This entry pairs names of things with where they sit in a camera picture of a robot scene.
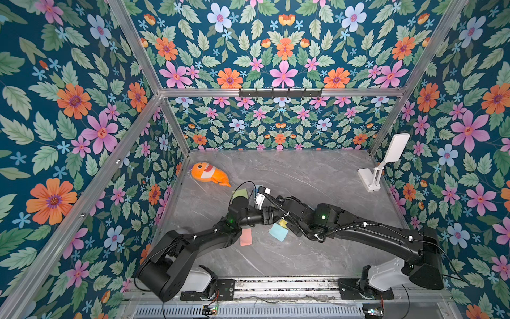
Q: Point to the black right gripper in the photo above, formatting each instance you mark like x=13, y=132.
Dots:
x=293, y=220

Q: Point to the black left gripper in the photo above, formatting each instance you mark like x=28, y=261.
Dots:
x=264, y=213

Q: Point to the torn green memo page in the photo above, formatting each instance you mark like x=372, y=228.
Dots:
x=241, y=193

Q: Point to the large blue memo pad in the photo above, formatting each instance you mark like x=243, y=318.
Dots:
x=278, y=232

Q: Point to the torn pink memo page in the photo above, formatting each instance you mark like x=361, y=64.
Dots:
x=246, y=237

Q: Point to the yellow memo pad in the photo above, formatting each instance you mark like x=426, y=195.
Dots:
x=282, y=224

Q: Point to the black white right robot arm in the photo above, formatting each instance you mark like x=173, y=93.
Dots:
x=417, y=257

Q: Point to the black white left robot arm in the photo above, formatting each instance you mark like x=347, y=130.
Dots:
x=166, y=268

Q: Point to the orange clownfish plush toy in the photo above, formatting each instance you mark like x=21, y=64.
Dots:
x=208, y=173

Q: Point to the white phone stand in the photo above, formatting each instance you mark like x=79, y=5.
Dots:
x=371, y=177

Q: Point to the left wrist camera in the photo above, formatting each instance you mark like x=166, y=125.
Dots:
x=261, y=191

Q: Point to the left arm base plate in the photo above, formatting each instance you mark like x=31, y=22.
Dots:
x=222, y=289

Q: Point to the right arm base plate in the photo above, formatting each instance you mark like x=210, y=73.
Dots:
x=346, y=288

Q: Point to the black hook rail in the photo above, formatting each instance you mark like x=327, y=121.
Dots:
x=279, y=93

